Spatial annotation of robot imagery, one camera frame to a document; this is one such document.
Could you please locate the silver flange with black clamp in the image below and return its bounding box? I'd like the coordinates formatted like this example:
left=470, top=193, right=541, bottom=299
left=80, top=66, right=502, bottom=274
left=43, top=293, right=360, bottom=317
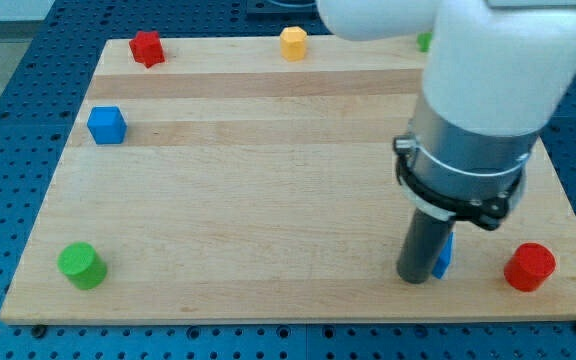
left=393, top=95, right=537, bottom=231

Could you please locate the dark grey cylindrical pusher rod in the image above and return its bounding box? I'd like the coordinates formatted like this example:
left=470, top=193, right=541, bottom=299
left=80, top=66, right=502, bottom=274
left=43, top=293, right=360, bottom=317
left=396, top=209, right=454, bottom=284

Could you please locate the blue triangle block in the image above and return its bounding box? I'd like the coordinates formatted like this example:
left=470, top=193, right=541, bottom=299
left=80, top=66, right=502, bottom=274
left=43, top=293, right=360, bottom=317
left=432, top=232, right=454, bottom=279

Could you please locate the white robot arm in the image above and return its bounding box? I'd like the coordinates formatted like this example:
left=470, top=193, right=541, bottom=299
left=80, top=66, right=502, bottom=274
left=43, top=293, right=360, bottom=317
left=317, top=0, right=576, bottom=284

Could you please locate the green block at top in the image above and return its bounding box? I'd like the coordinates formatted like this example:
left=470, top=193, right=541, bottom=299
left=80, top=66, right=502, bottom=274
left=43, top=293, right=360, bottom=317
left=416, top=32, right=433, bottom=53

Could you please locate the red cylinder block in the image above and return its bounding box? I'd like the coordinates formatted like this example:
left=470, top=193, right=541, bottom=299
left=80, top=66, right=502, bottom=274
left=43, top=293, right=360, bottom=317
left=504, top=243, right=557, bottom=292

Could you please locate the wooden board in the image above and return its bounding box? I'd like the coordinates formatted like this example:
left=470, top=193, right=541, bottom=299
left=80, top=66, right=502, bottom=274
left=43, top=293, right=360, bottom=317
left=0, top=36, right=576, bottom=325

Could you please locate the yellow hexagon block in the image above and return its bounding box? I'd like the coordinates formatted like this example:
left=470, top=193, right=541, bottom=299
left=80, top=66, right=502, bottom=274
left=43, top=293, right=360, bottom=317
left=280, top=26, right=307, bottom=61

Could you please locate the red star block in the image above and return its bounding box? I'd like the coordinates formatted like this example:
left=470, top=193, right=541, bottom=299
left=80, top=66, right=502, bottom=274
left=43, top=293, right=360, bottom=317
left=129, top=31, right=166, bottom=68

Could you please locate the blue cube block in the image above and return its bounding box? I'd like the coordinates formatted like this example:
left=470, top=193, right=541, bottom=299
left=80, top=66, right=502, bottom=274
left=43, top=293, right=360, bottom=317
left=87, top=106, right=127, bottom=145

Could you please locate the green cylinder block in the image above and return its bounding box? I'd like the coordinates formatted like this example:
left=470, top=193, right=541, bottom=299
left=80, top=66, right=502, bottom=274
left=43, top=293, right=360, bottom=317
left=57, top=242, right=107, bottom=290

